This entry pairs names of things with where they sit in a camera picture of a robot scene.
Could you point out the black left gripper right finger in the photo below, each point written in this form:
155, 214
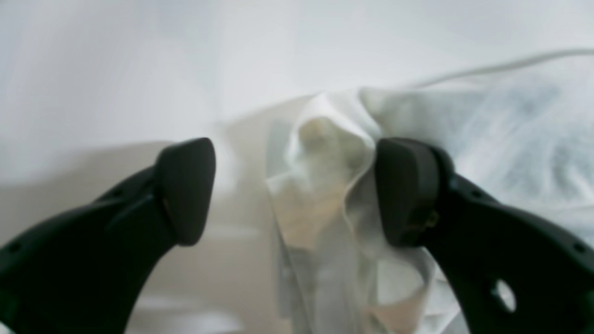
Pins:
512, 272

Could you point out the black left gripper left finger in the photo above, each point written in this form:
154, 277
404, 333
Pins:
82, 271

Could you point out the white t-shirt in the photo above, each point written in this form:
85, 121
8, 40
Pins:
521, 131

